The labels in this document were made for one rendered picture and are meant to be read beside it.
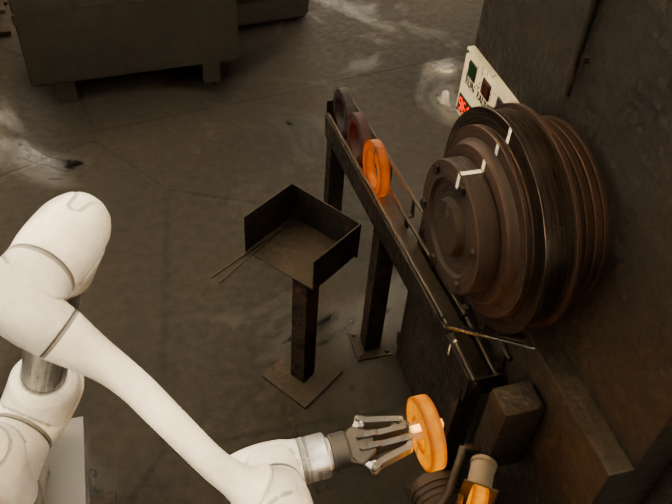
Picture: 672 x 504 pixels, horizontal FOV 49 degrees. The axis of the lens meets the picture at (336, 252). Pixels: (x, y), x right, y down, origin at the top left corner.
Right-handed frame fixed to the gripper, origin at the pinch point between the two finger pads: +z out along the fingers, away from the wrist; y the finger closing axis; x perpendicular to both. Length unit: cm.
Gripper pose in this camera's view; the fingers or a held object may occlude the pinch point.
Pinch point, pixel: (426, 428)
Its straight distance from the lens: 153.8
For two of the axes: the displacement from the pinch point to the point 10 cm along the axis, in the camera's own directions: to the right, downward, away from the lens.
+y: 2.8, 7.0, -6.6
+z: 9.6, -2.0, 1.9
